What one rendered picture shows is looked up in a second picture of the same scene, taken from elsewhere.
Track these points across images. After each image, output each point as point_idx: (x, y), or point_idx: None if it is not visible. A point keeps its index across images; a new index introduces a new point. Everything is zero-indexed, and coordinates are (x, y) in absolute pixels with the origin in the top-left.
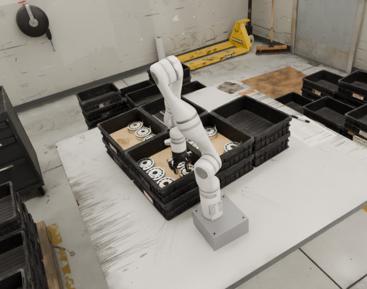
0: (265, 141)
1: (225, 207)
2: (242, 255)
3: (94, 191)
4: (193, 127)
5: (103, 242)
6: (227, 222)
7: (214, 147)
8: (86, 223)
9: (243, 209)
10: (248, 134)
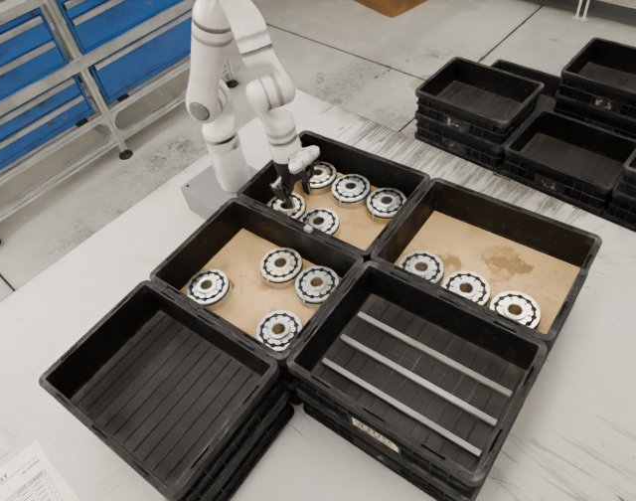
0: (133, 325)
1: (217, 192)
2: None
3: None
4: None
5: (396, 142)
6: (210, 175)
7: (255, 298)
8: (448, 155)
9: None
10: (161, 283)
